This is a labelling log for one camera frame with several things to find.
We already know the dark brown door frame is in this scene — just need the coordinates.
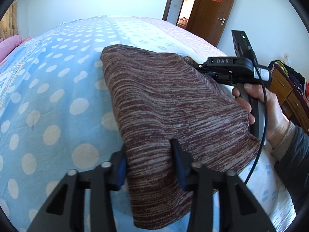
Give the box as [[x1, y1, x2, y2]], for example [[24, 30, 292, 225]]
[[162, 0, 201, 28]]

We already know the silver door handle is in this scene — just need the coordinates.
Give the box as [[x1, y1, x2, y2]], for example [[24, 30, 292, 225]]
[[217, 18, 226, 26]]

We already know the yellow patterned curtain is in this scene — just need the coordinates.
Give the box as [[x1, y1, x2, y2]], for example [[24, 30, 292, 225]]
[[1, 0, 18, 39]]

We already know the blue pink patterned bedsheet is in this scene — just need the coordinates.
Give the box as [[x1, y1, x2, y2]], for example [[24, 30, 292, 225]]
[[0, 15, 298, 232]]

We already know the folded pink blanket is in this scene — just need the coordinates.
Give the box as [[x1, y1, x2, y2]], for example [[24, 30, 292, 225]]
[[0, 35, 23, 62]]

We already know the person's right hand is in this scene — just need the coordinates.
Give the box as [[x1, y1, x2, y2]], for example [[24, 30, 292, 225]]
[[244, 83, 290, 149]]

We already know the black cable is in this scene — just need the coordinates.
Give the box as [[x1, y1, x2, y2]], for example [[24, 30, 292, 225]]
[[243, 55, 269, 185]]

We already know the brown wooden door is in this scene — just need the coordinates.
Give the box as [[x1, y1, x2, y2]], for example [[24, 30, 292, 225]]
[[186, 0, 235, 46]]

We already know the dark jacket right forearm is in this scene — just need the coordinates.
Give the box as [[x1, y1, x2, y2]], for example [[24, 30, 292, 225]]
[[272, 122, 308, 212]]

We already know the brown knit sweater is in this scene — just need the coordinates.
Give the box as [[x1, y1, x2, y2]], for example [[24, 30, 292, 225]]
[[101, 44, 260, 229]]

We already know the wooden dresser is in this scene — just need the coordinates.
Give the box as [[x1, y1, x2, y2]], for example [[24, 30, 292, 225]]
[[269, 64, 309, 134]]

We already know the clothes pile on dresser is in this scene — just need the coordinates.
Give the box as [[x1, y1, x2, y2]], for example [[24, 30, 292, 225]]
[[268, 60, 306, 96]]

